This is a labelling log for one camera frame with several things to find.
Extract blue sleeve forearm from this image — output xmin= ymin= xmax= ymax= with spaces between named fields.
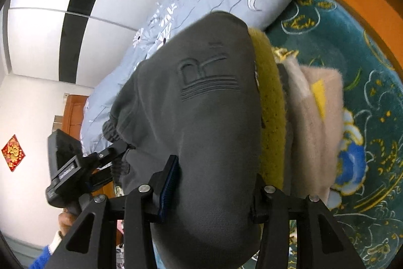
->
xmin=29 ymin=231 xmax=63 ymax=269

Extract person's left hand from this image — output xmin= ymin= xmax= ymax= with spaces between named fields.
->
xmin=58 ymin=209 xmax=77 ymax=237

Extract wooden door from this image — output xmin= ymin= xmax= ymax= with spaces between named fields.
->
xmin=61 ymin=95 xmax=88 ymax=140

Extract teal floral bed blanket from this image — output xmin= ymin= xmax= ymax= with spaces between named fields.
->
xmin=266 ymin=0 xmax=402 ymax=268

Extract red paper wall decoration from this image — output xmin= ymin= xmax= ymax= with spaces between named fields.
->
xmin=1 ymin=134 xmax=25 ymax=172

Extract beige folded garment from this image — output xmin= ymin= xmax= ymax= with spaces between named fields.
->
xmin=280 ymin=57 xmax=344 ymax=203

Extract dark grey sweatpants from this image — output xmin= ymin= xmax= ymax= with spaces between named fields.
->
xmin=109 ymin=12 xmax=261 ymax=268

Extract olive green folded garment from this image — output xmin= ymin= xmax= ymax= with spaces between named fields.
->
xmin=248 ymin=27 xmax=286 ymax=189

